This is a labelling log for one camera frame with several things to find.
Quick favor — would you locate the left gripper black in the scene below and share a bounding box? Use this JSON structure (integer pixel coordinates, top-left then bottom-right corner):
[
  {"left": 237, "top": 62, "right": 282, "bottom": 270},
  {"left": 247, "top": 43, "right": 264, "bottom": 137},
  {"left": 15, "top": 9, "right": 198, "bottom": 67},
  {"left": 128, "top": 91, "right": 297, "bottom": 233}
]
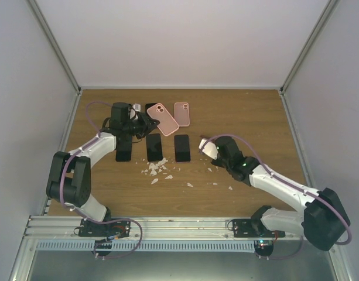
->
[{"left": 123, "top": 112, "right": 159, "bottom": 139}]

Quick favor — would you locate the black phone face down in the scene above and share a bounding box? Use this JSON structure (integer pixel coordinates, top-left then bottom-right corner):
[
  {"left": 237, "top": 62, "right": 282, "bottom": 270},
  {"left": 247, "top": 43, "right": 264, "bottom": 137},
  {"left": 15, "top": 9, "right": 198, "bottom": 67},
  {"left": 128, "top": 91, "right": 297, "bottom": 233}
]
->
[{"left": 146, "top": 133, "right": 163, "bottom": 162}]

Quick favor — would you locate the black phone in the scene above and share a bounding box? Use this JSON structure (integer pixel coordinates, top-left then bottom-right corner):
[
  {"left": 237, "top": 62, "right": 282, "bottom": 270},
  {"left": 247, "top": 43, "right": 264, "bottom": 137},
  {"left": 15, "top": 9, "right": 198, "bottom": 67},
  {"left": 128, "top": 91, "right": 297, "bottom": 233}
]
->
[{"left": 115, "top": 138, "right": 132, "bottom": 162}]

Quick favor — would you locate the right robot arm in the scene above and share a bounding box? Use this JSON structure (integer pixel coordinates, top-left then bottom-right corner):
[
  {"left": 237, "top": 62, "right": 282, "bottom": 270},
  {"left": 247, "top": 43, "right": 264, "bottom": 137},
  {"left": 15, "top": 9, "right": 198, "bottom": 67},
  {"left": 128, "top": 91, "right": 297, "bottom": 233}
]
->
[{"left": 208, "top": 135, "right": 352, "bottom": 251}]

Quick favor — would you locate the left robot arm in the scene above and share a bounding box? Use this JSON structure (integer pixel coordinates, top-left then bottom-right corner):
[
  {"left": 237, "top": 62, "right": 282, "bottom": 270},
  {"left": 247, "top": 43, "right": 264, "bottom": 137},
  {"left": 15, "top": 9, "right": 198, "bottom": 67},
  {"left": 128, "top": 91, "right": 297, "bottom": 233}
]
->
[{"left": 46, "top": 102, "right": 160, "bottom": 237}]

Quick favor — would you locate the white debris pile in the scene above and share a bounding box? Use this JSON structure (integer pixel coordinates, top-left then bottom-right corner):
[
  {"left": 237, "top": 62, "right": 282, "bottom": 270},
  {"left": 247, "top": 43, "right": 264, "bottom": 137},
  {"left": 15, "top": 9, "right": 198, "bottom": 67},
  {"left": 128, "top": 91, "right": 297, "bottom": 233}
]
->
[{"left": 141, "top": 157, "right": 235, "bottom": 190}]

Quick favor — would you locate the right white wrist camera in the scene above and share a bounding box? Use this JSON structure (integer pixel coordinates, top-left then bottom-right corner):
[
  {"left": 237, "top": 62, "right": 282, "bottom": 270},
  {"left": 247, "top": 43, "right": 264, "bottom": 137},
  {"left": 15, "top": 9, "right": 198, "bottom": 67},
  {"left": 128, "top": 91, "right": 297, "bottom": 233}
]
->
[{"left": 199, "top": 138, "right": 218, "bottom": 160}]

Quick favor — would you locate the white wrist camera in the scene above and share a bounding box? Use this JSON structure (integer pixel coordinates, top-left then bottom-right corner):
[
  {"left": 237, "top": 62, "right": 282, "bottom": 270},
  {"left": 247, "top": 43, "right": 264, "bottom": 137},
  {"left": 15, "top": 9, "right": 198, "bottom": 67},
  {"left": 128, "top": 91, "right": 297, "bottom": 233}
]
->
[
  {"left": 199, "top": 138, "right": 218, "bottom": 160},
  {"left": 131, "top": 104, "right": 141, "bottom": 114}
]

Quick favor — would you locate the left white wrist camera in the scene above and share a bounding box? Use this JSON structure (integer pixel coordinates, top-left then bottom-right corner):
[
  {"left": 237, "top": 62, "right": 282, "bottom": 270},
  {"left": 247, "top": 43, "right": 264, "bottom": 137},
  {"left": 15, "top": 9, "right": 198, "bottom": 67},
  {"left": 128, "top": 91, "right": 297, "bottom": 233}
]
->
[{"left": 131, "top": 104, "right": 141, "bottom": 114}]

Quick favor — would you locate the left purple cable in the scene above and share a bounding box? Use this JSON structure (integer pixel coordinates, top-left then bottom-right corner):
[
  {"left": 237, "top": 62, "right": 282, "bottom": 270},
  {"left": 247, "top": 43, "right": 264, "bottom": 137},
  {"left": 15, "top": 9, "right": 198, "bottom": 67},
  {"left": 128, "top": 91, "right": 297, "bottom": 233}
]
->
[{"left": 60, "top": 101, "right": 143, "bottom": 261}]

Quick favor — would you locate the purple cable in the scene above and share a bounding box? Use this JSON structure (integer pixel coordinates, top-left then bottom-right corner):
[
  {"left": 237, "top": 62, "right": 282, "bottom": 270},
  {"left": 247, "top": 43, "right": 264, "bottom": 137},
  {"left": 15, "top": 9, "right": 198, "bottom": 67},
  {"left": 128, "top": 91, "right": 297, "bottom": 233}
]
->
[
  {"left": 201, "top": 133, "right": 352, "bottom": 261},
  {"left": 60, "top": 101, "right": 143, "bottom": 261}
]

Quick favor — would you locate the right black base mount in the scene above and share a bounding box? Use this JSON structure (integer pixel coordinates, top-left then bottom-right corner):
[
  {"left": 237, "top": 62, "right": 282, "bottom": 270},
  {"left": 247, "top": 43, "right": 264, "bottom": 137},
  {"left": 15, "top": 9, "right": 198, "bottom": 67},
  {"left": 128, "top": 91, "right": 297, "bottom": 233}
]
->
[{"left": 226, "top": 218, "right": 286, "bottom": 238}]

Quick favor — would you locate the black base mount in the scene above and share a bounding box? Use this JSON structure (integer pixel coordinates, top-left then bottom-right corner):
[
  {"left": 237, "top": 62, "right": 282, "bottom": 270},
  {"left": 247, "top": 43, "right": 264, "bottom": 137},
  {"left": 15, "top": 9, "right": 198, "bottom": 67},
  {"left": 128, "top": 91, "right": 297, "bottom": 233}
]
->
[
  {"left": 73, "top": 220, "right": 131, "bottom": 239},
  {"left": 226, "top": 218, "right": 286, "bottom": 238}
]

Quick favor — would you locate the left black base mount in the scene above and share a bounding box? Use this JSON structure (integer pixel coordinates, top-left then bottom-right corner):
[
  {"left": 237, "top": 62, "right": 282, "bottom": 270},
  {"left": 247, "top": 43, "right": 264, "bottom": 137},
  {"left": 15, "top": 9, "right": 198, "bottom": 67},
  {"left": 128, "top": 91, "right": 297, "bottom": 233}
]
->
[{"left": 73, "top": 220, "right": 131, "bottom": 239}]

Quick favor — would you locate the grey slotted cable duct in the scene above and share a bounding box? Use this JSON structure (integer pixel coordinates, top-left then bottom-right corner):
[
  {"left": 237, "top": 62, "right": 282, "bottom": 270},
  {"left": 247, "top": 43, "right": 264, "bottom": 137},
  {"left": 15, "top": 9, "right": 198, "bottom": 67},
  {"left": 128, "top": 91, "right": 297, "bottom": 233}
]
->
[{"left": 36, "top": 239, "right": 255, "bottom": 253}]

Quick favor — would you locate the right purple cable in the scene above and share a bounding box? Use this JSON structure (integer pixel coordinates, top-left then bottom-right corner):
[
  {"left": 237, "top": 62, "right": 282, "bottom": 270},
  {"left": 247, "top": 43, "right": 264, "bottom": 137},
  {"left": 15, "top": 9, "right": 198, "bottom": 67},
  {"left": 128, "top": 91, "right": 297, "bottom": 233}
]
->
[{"left": 201, "top": 133, "right": 352, "bottom": 261}]

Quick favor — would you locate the aluminium front rail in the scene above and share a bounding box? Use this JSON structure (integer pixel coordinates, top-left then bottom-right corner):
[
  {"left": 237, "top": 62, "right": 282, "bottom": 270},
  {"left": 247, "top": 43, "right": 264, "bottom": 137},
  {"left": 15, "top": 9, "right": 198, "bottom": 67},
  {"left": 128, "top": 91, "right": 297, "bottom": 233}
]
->
[{"left": 24, "top": 215, "right": 340, "bottom": 241}]

